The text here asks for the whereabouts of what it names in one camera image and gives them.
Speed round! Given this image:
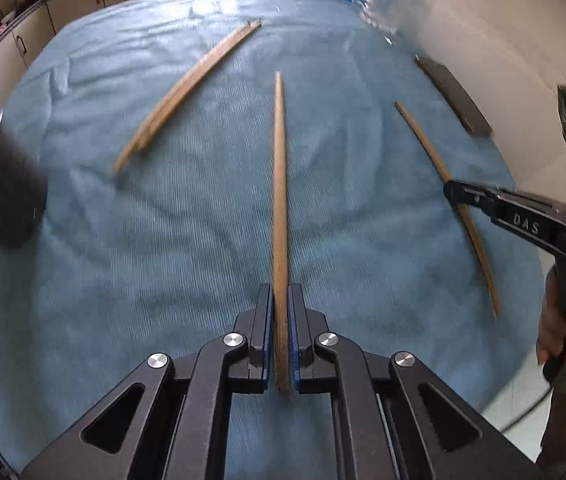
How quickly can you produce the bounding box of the wooden chopstick seven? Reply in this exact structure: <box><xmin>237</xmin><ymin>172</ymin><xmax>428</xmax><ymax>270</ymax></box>
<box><xmin>272</xmin><ymin>72</ymin><xmax>289</xmax><ymax>392</ymax></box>

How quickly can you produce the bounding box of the wooden chopstick eight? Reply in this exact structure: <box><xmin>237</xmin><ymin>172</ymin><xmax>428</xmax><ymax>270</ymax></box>
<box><xmin>395</xmin><ymin>100</ymin><xmax>502</xmax><ymax>319</ymax></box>

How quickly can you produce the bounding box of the wooden chopstick five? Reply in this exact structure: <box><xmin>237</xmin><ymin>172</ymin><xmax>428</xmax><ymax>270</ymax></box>
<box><xmin>113</xmin><ymin>19</ymin><xmax>255</xmax><ymax>175</ymax></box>

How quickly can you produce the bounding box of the right hand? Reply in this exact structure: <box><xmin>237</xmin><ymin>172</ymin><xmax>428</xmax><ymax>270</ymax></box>
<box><xmin>536</xmin><ymin>268</ymin><xmax>566</xmax><ymax>365</ymax></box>

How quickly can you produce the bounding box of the blue table cloth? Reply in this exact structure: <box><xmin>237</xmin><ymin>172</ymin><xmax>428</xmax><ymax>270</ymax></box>
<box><xmin>0</xmin><ymin>0</ymin><xmax>543</xmax><ymax>469</ymax></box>

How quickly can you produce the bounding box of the black hanging cable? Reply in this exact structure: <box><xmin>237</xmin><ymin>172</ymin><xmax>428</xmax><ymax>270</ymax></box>
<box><xmin>496</xmin><ymin>383</ymin><xmax>554</xmax><ymax>434</ymax></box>

